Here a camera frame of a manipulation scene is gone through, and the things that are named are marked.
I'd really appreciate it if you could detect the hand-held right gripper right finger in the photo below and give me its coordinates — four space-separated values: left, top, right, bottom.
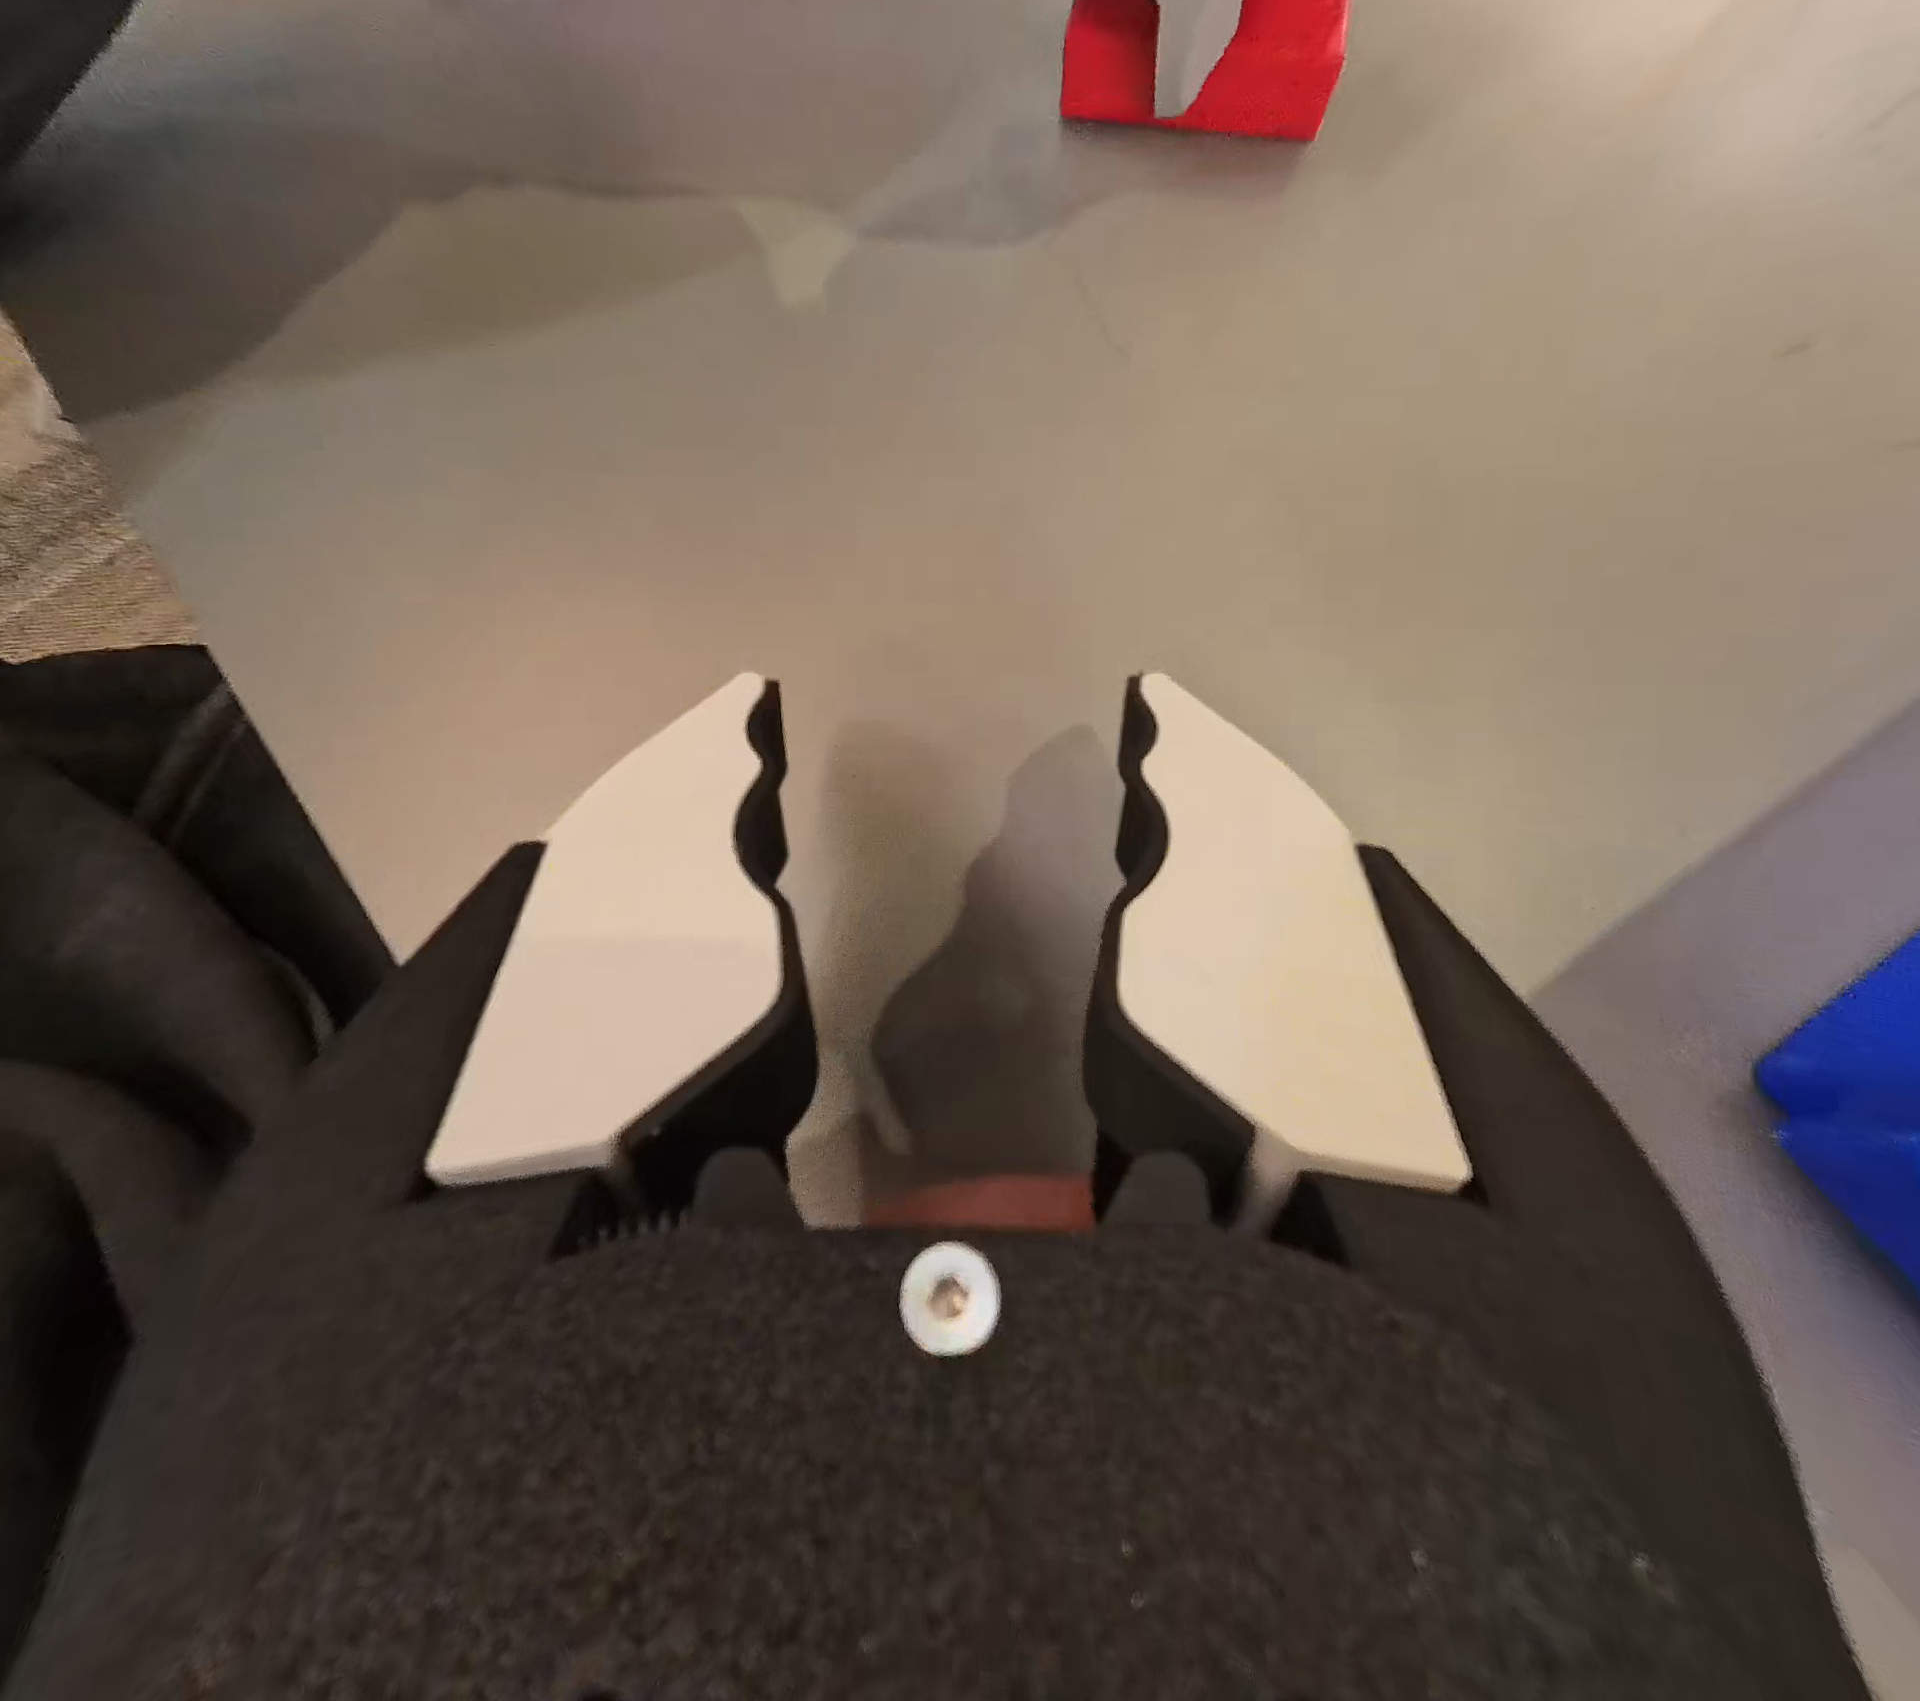
1083 673 1477 1234

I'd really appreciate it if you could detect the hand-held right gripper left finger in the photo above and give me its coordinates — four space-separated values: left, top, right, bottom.
424 673 820 1223

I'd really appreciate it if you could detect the red two-stud toy block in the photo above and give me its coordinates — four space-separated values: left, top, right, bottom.
1059 0 1375 146

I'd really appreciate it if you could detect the blue plastic storage bin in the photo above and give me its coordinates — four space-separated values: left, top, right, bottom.
1754 929 1920 1300

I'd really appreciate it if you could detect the grey desk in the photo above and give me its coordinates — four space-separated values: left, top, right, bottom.
0 0 1920 1701

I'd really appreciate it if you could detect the person's right hand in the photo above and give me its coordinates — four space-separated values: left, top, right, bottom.
867 1176 1098 1234

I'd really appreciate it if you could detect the black swivel chair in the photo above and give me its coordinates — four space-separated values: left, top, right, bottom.
0 642 396 1089

